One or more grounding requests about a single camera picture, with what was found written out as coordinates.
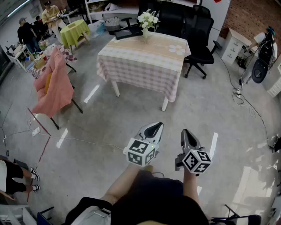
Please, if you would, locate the white table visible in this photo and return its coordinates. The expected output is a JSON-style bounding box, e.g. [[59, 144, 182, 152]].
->
[[110, 80, 169, 112]]

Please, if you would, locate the pink cloth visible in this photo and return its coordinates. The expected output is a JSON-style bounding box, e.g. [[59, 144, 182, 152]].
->
[[32, 45, 75, 118]]

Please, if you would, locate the checked floral tablecloth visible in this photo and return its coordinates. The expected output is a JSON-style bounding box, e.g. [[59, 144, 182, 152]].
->
[[96, 30, 191, 103]]

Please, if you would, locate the black flat tray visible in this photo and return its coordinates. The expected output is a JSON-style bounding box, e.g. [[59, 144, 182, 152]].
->
[[114, 27, 144, 41]]

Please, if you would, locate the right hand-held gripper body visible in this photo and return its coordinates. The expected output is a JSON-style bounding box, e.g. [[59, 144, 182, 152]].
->
[[175, 149, 213, 177]]

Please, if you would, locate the red checked tablecloth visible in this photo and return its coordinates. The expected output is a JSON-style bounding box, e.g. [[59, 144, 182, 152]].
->
[[28, 45, 78, 80]]

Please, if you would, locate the person's right forearm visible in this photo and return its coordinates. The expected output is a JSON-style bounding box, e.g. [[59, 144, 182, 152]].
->
[[182, 170, 201, 213]]

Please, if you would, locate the white board with red sticker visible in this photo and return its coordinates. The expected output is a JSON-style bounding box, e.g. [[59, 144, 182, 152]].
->
[[197, 0, 231, 33]]

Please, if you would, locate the black folding chair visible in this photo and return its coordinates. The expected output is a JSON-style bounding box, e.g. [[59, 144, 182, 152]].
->
[[50, 98, 83, 130]]

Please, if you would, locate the person's left forearm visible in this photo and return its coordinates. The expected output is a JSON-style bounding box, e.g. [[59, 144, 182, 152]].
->
[[100, 164, 147, 206]]

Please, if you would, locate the white flower bouquet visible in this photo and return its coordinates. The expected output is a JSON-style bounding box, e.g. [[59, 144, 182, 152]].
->
[[137, 8, 160, 29]]

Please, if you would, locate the lime green tablecloth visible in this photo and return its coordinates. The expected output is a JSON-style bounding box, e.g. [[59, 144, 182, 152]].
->
[[59, 19, 91, 50]]

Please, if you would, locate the black floor cable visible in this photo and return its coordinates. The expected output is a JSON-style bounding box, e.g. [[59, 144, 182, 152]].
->
[[217, 54, 281, 152]]

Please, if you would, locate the white hutch cabinet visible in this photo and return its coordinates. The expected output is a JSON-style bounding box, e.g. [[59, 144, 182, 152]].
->
[[267, 63, 281, 97]]

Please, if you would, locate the person's black shirt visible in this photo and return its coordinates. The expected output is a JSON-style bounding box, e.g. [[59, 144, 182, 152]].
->
[[111, 170, 209, 225]]

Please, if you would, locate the grey woven basket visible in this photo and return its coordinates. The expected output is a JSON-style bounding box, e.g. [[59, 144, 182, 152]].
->
[[104, 15, 121, 31]]

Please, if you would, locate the white plastic bag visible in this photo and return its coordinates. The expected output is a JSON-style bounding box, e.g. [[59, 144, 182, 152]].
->
[[89, 20, 106, 38]]

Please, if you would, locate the black chair frame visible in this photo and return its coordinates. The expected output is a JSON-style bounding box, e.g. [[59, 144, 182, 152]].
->
[[210, 204, 262, 225]]

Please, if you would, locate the white drawer desk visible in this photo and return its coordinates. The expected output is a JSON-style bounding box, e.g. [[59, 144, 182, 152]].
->
[[221, 27, 253, 65]]

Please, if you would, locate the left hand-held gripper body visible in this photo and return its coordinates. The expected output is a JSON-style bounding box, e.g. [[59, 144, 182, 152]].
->
[[123, 133, 160, 167]]

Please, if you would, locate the black mesh office chair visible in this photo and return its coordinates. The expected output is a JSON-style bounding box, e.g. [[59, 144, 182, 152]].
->
[[184, 4, 222, 80], [157, 0, 186, 39], [138, 1, 160, 16]]

